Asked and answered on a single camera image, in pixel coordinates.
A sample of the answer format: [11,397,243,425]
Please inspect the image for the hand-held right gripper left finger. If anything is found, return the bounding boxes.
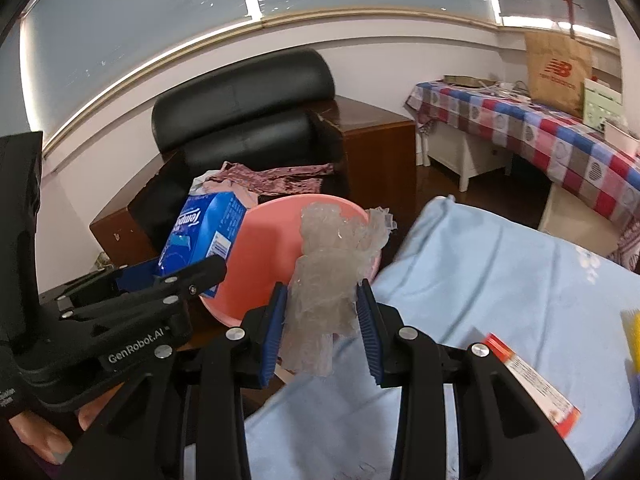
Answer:
[60,282,291,480]

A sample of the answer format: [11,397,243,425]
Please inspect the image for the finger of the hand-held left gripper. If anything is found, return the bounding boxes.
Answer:
[15,256,228,386]
[60,259,160,298]

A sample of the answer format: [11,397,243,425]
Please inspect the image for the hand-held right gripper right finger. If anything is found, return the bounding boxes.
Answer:
[356,279,583,480]

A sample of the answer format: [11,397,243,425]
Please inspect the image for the blue tissue pack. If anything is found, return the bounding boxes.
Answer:
[154,191,248,297]

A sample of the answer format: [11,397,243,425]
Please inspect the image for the clear bubble wrap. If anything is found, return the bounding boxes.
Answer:
[282,203,398,378]

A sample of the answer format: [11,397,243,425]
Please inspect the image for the pink plastic bucket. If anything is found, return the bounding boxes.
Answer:
[199,194,383,328]

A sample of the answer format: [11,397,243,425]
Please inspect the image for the person's left hand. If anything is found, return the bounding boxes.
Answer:
[10,390,116,466]

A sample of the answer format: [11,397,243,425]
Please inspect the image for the brown wooden side table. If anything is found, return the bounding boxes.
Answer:
[310,95,418,211]
[90,155,201,271]

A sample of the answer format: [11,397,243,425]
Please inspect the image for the light blue floral tablecloth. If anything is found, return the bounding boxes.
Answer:
[182,195,640,480]

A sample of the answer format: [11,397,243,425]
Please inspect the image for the maroon patterned cloth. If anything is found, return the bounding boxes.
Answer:
[189,161,335,208]

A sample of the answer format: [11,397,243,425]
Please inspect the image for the red white medicine box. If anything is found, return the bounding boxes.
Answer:
[482,332,582,441]

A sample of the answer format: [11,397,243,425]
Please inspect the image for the black leather armchair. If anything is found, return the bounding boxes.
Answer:
[129,47,351,256]

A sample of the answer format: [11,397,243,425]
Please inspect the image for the white table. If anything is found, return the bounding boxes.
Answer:
[425,120,621,258]

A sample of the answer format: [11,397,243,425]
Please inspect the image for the yellow foam net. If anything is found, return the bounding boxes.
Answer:
[620,308,640,376]

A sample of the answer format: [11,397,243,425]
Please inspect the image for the checkered tablecloth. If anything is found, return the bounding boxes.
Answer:
[404,80,640,273]

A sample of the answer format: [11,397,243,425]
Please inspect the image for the dark flat box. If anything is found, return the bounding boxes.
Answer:
[444,75,496,87]

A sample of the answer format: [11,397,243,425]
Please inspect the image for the white container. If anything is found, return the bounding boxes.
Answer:
[602,122,640,157]

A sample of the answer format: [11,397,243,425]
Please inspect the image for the brown paper bag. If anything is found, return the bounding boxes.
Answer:
[524,30,593,118]

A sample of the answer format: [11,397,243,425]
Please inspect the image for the green box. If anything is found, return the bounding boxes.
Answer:
[582,78,623,133]

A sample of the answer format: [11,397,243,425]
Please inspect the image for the white cables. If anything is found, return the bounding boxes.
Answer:
[480,79,531,100]

